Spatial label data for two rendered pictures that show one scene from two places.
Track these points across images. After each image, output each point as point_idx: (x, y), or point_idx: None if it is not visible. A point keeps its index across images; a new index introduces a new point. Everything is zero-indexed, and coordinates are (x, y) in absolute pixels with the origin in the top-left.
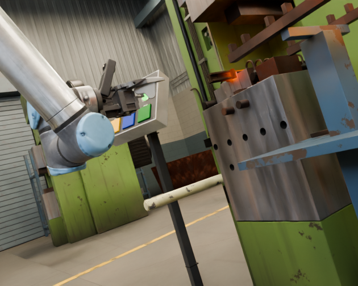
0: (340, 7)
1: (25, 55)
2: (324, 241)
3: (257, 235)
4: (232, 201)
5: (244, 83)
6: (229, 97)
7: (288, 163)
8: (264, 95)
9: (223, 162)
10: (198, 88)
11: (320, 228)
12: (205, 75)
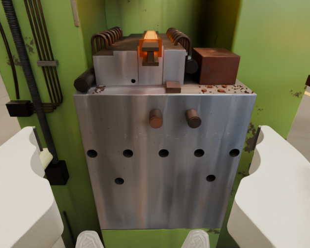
0: (288, 19)
1: None
2: (215, 239)
3: (133, 239)
4: (103, 213)
5: (171, 70)
6: (157, 95)
7: (215, 187)
8: (228, 113)
9: (102, 173)
10: None
11: (218, 232)
12: None
